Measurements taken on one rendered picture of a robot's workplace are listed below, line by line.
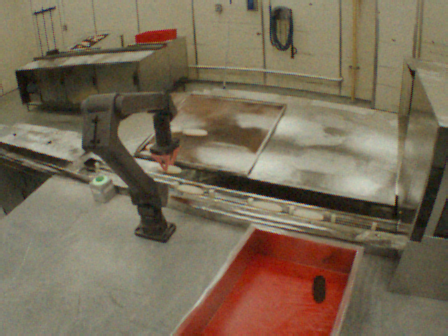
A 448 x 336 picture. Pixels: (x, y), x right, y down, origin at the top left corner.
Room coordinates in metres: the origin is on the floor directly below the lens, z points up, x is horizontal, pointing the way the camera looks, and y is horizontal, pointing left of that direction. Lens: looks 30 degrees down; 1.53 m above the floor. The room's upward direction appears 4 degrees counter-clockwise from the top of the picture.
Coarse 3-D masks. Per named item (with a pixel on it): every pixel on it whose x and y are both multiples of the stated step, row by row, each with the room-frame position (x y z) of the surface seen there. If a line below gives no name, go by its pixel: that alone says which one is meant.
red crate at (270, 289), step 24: (264, 264) 0.66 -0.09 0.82; (288, 264) 0.65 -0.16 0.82; (240, 288) 0.58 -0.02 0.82; (264, 288) 0.57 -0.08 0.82; (288, 288) 0.56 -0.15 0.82; (336, 288) 0.54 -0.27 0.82; (216, 312) 0.50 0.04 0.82; (240, 312) 0.50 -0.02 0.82; (264, 312) 0.49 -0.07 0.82; (288, 312) 0.48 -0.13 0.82; (312, 312) 0.47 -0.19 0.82; (336, 312) 0.46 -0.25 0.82
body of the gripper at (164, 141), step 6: (156, 132) 1.04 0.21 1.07; (168, 132) 1.04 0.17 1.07; (156, 138) 1.04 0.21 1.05; (162, 138) 1.03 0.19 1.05; (168, 138) 1.04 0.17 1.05; (174, 138) 1.09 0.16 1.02; (156, 144) 1.05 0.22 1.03; (162, 144) 1.03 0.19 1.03; (168, 144) 1.03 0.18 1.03; (150, 150) 1.02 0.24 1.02; (156, 150) 1.01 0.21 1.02; (162, 150) 1.00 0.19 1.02
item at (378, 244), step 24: (48, 168) 1.30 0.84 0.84; (120, 192) 1.06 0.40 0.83; (168, 192) 1.00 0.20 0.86; (216, 216) 0.88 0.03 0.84; (240, 216) 0.84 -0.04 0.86; (264, 216) 0.83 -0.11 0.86; (288, 216) 0.82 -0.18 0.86; (336, 240) 0.70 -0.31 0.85; (360, 240) 0.67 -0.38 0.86; (384, 240) 0.65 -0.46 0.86
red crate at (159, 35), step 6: (156, 30) 5.02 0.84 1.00; (162, 30) 4.98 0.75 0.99; (168, 30) 4.94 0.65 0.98; (174, 30) 4.82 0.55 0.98; (138, 36) 4.74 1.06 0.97; (144, 36) 4.70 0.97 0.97; (150, 36) 4.66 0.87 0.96; (156, 36) 4.62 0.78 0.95; (162, 36) 4.58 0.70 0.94; (168, 36) 4.66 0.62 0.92; (174, 36) 4.81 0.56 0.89; (138, 42) 4.74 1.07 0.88; (144, 42) 4.70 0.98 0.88
